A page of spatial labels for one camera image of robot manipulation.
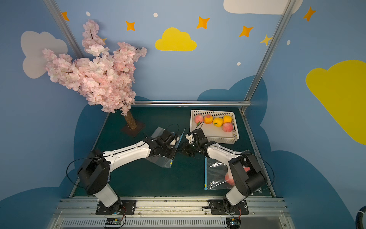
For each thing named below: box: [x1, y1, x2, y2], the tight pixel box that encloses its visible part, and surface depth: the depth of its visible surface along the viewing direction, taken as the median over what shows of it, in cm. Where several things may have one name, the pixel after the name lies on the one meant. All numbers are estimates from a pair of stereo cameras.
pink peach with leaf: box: [224, 171, 235, 186], surface depth 79 cm
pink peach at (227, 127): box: [221, 122, 234, 133], surface depth 106 cm
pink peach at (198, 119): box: [194, 114, 204, 126], surface depth 110 cm
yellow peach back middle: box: [212, 117, 224, 128], surface depth 109 cm
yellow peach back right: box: [223, 114, 233, 124], surface depth 110 cm
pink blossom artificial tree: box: [42, 19, 148, 131], surface depth 65 cm
